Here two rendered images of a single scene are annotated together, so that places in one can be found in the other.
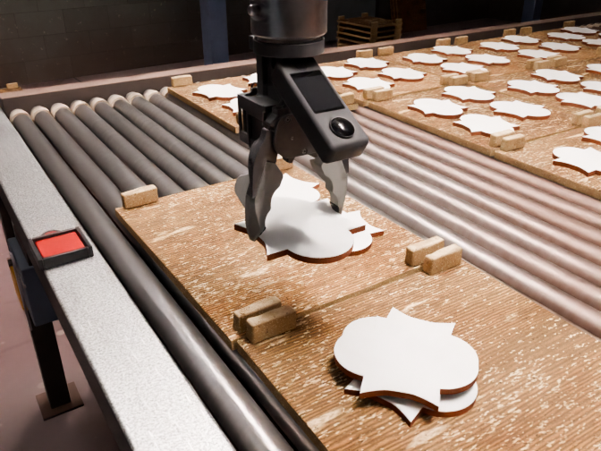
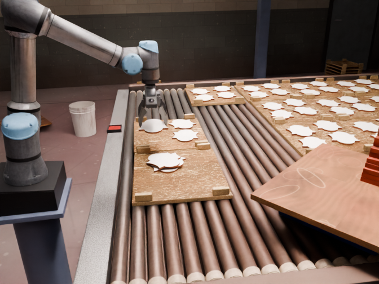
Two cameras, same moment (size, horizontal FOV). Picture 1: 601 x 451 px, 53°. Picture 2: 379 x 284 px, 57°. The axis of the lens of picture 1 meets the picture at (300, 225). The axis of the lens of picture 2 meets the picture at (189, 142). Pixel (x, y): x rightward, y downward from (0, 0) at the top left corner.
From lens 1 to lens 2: 102 cm
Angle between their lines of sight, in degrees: 24
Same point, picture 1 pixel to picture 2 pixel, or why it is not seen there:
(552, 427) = (184, 179)
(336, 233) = (158, 128)
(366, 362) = (153, 159)
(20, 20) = (175, 52)
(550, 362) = (202, 170)
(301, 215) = (155, 123)
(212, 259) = (146, 136)
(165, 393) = (114, 159)
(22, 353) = not seen: hidden behind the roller
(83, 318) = (108, 143)
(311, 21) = (150, 76)
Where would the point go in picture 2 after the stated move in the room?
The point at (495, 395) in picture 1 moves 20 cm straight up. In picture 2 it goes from (180, 172) to (178, 124)
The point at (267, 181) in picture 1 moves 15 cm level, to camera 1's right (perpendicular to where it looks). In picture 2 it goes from (142, 112) to (173, 116)
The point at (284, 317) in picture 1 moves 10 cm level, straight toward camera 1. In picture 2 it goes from (146, 148) to (134, 158)
